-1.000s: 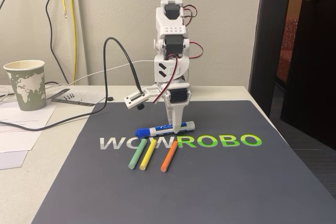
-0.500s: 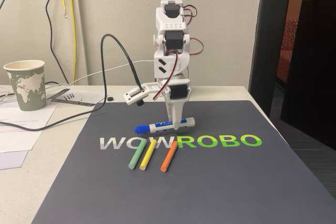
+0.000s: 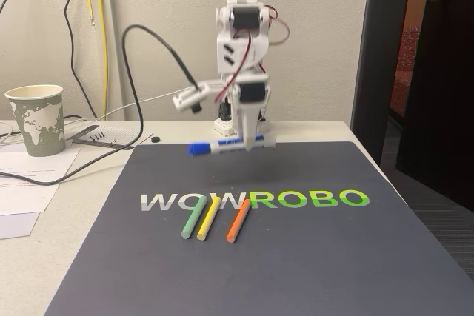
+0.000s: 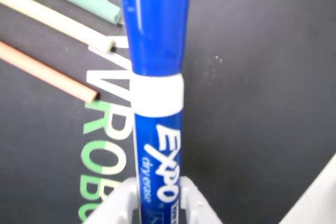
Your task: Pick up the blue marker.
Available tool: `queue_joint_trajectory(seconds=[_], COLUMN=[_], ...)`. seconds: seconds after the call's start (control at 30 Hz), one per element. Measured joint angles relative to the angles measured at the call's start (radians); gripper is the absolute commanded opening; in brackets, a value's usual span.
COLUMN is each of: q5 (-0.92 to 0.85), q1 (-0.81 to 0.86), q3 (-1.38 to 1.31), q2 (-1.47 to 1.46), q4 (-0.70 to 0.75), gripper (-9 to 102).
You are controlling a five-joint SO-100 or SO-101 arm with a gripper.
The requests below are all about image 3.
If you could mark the blue Expo marker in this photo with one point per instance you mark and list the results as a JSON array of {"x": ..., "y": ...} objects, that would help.
[{"x": 222, "y": 144}]

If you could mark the small black cap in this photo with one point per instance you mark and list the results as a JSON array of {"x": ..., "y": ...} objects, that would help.
[{"x": 155, "y": 139}]

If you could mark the orange chalk stick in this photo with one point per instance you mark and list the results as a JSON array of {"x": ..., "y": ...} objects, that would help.
[{"x": 237, "y": 223}]

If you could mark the yellow chalk stick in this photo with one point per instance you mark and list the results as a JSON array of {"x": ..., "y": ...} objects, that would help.
[{"x": 208, "y": 221}]

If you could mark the green chalk stick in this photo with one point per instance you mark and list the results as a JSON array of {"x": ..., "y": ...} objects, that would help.
[{"x": 193, "y": 220}]

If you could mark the grey striped sheet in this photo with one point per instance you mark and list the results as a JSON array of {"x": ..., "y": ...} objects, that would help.
[{"x": 118, "y": 137}]

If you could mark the red patterned furniture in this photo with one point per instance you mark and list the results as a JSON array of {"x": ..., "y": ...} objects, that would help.
[{"x": 405, "y": 68}]

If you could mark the grey WOWROBO mat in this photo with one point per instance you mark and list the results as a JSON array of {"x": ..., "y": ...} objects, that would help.
[{"x": 296, "y": 275}]

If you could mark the dark wooden door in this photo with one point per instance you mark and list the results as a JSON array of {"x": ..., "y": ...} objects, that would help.
[{"x": 440, "y": 90}]

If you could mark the paper cup with world map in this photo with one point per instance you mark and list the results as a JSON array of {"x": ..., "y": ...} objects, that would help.
[{"x": 39, "y": 123}]

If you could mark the white printed paper sheet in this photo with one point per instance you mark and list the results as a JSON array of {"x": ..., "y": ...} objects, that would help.
[{"x": 22, "y": 194}]

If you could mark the blank white paper sheet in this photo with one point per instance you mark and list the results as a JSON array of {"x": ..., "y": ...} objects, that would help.
[{"x": 15, "y": 225}]

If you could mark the white gripper camera box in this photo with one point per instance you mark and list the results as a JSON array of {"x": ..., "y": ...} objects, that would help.
[{"x": 189, "y": 97}]

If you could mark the dark door frame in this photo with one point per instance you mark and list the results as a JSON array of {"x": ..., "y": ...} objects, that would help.
[{"x": 374, "y": 72}]

